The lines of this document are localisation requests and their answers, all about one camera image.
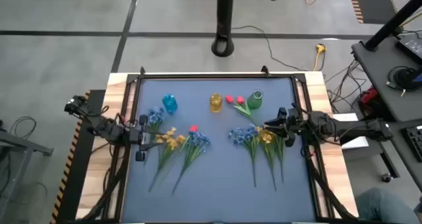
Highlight dark grey side desk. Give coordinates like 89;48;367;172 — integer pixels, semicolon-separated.
351;32;422;194

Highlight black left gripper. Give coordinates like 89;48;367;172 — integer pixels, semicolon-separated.
128;114;166;162

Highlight black camera stand pole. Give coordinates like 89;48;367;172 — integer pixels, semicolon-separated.
210;0;235;58

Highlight red power strip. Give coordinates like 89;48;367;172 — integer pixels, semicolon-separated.
358;86;379;105

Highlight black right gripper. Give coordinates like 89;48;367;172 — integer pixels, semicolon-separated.
263;107;301;148

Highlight tangled black floor cables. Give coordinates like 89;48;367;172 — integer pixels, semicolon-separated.
324;58;369;113

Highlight grey metal stand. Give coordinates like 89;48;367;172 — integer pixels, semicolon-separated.
0;120;54;224

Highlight blue table mat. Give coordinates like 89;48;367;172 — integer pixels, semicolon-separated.
120;77;317;223

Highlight thin black floor cable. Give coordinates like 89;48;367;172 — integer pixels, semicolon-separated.
9;115;38;140

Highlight black laptop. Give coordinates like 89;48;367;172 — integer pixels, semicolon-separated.
395;32;422;66

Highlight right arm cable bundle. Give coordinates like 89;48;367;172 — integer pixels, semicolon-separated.
301;141;359;222

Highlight yellow glass vase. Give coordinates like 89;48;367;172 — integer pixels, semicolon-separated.
210;92;224;113

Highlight white board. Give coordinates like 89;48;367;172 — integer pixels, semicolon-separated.
331;113;370;150

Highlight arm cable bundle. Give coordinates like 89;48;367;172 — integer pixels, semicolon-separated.
78;141;131;222
301;141;359;222

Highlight person's leg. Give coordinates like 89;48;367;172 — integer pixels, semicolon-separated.
355;186;422;224

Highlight blue glass vase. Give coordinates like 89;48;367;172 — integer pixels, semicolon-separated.
162;94;178;115

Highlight yellow power plug cable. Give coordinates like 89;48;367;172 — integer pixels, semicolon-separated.
311;43;328;72

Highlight black keyboard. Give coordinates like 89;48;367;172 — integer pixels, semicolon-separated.
400;125;422;163

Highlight slanted black pole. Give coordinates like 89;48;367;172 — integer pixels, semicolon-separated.
364;0;422;52

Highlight black coiled cable puck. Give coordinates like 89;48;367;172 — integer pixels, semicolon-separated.
387;65;421;92

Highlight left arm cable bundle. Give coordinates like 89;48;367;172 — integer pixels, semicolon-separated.
78;141;131;222

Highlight black mat striped edge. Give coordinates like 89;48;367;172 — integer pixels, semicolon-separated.
49;89;107;224
347;0;399;24

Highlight yellow artificial flower bunch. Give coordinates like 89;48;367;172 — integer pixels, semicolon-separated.
147;126;187;193
275;131;287;185
256;126;278;192

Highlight blue artificial flower bunch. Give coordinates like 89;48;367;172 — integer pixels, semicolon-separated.
227;123;261;188
144;106;166;167
171;130;212;196

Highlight green glass vase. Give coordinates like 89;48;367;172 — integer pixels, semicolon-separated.
246;89;264;110

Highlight black table frame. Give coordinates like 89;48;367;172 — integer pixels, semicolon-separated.
108;65;334;224

